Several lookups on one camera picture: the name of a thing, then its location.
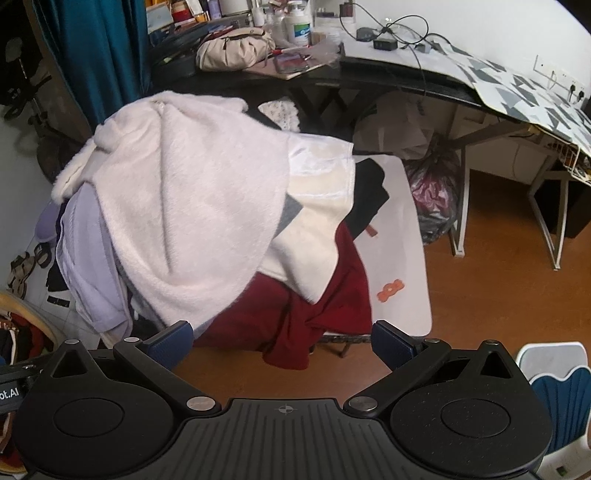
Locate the orange sticker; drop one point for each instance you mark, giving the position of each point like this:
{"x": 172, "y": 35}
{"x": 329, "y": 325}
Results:
{"x": 390, "y": 290}

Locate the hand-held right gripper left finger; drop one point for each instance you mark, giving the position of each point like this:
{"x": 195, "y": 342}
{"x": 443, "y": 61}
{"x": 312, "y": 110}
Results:
{"x": 173, "y": 344}

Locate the small grey adapter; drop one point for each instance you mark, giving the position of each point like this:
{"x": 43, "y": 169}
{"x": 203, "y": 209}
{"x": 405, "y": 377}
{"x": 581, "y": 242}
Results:
{"x": 422, "y": 47}

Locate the red box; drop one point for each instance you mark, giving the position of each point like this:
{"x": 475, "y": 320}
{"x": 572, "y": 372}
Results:
{"x": 182, "y": 9}

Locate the cream garment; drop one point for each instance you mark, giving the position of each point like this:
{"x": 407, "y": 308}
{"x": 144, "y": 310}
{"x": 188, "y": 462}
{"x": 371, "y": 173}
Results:
{"x": 304, "y": 258}

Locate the white fluffy sweater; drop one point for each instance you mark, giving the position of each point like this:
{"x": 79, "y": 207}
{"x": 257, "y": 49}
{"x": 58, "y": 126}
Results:
{"x": 184, "y": 194}

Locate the black power adapter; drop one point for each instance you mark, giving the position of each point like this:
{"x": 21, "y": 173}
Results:
{"x": 385, "y": 45}

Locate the black plastic bag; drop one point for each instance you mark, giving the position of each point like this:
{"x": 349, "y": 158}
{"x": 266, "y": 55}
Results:
{"x": 434, "y": 194}

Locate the white plastic bag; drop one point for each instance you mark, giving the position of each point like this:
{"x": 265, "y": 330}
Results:
{"x": 392, "y": 129}

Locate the lavender garment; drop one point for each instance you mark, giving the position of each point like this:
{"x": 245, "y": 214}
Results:
{"x": 85, "y": 258}

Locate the blank white wall panel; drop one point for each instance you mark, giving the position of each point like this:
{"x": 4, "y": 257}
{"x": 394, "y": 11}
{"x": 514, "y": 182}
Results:
{"x": 541, "y": 62}

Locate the black garment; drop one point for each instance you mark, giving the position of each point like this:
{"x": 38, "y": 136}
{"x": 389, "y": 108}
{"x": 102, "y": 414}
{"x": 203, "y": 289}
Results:
{"x": 367, "y": 194}

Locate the purple bottle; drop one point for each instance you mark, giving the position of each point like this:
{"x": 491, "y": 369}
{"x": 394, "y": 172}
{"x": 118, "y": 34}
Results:
{"x": 214, "y": 7}

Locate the grey garment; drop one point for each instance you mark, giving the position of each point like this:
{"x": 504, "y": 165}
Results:
{"x": 288, "y": 212}

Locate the white knitted cloth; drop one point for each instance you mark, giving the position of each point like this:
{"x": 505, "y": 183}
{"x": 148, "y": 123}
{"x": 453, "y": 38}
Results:
{"x": 279, "y": 110}

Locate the beige bag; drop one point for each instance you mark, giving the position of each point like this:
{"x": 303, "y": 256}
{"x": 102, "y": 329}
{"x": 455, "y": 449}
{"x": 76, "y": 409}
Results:
{"x": 231, "y": 48}

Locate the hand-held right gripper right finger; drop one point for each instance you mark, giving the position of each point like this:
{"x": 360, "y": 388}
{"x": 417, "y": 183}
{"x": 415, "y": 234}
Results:
{"x": 392, "y": 344}

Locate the teal curtain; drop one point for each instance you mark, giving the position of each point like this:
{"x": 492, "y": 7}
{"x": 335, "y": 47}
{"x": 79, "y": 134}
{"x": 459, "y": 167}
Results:
{"x": 101, "y": 50}

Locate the dark stand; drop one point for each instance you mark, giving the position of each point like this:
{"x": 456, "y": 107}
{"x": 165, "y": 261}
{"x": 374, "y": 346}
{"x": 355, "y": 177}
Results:
{"x": 23, "y": 64}

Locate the dark red garment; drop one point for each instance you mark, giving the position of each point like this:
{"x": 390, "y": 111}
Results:
{"x": 304, "y": 332}

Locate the grey computer mouse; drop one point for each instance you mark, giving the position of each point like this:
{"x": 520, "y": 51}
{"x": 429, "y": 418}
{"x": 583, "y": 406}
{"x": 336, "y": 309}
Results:
{"x": 366, "y": 33}

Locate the white satin garment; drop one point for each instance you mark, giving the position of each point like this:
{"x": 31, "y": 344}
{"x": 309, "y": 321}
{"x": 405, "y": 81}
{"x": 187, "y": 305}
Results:
{"x": 318, "y": 157}

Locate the white pump lotion bottle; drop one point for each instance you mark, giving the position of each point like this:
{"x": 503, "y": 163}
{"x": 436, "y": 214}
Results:
{"x": 298, "y": 25}

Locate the white wall socket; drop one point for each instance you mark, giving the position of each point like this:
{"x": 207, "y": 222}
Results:
{"x": 572, "y": 85}

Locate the white and blue chair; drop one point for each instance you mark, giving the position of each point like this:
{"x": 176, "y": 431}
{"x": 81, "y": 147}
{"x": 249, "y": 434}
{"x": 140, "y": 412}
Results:
{"x": 561, "y": 397}

